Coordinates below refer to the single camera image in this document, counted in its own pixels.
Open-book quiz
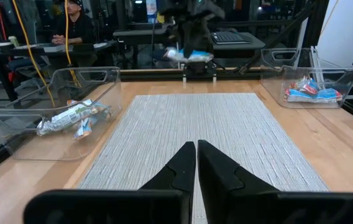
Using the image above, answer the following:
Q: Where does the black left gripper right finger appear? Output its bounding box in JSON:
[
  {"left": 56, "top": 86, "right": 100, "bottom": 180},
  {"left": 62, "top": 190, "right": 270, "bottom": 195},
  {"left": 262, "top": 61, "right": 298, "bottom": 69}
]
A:
[{"left": 196, "top": 139, "right": 353, "bottom": 224}]

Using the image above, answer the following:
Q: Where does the dark grey desk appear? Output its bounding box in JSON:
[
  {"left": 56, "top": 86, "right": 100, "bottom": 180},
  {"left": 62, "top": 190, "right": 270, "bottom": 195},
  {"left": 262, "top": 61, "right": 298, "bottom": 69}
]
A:
[{"left": 112, "top": 23, "right": 267, "bottom": 69}]

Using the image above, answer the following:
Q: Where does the black keyboard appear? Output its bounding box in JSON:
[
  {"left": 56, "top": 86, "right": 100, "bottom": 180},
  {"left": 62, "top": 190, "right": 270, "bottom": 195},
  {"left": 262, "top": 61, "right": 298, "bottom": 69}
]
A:
[{"left": 210, "top": 30, "right": 254, "bottom": 45}]

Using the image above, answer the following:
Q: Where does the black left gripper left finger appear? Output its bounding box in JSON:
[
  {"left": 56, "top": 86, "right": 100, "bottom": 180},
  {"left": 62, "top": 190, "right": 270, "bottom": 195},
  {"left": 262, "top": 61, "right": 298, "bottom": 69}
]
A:
[{"left": 22, "top": 141, "right": 197, "bottom": 224}]

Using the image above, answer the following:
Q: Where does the yellow extension cable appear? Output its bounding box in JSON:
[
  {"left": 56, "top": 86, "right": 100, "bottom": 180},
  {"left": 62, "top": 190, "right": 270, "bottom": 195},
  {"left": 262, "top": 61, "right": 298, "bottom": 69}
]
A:
[
  {"left": 0, "top": 0, "right": 57, "bottom": 149},
  {"left": 63, "top": 0, "right": 83, "bottom": 88}
]

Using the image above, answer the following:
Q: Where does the person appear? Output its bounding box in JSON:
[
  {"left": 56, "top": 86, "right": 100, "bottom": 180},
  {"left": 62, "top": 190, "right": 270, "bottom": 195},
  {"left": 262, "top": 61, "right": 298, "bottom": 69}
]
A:
[{"left": 51, "top": 0, "right": 97, "bottom": 46}]

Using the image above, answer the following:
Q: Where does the small white jar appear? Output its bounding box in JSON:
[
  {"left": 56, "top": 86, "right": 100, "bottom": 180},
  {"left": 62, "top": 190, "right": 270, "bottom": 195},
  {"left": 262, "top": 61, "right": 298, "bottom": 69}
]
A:
[{"left": 7, "top": 35, "right": 21, "bottom": 48}]

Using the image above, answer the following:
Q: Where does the blue office chair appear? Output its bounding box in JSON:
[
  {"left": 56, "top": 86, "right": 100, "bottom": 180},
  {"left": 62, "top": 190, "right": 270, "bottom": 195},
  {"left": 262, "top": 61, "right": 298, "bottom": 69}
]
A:
[{"left": 7, "top": 55, "right": 45, "bottom": 94}]

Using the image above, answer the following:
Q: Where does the grey woven placemat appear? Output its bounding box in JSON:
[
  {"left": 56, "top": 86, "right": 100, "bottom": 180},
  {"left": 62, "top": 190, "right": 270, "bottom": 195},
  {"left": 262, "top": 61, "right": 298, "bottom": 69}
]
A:
[{"left": 76, "top": 92, "right": 329, "bottom": 224}]

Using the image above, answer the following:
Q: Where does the green Chewy granola bar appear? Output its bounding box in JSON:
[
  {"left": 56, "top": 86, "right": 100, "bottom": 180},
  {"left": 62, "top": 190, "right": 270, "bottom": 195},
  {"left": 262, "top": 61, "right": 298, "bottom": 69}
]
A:
[{"left": 35, "top": 99, "right": 111, "bottom": 137}]

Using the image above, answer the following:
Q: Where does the black background desk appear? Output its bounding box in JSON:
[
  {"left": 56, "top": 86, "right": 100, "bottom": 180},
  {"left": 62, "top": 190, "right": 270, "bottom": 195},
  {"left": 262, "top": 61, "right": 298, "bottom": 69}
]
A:
[{"left": 0, "top": 42, "right": 115, "bottom": 103}]

